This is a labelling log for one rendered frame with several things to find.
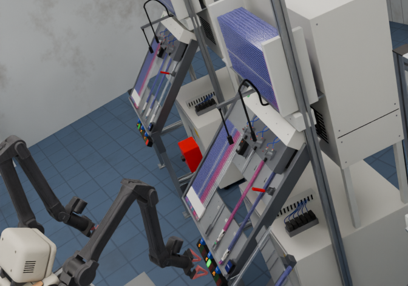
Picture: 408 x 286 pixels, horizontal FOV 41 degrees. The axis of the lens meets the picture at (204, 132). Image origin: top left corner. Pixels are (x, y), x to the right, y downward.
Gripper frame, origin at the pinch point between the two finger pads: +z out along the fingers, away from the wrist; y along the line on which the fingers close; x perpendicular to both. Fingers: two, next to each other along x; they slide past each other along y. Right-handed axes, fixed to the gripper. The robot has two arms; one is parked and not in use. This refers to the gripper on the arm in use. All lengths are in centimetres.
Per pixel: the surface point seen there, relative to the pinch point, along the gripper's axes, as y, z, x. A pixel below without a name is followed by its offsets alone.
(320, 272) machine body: -10, 55, -17
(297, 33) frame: -11, -24, -112
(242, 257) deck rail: -10.0, 9.1, -15.1
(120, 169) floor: 229, 39, 71
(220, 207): 23.0, 8.7, -19.5
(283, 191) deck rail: -10, 10, -51
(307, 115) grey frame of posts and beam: -14, -3, -86
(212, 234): 18.7, 9.0, -6.8
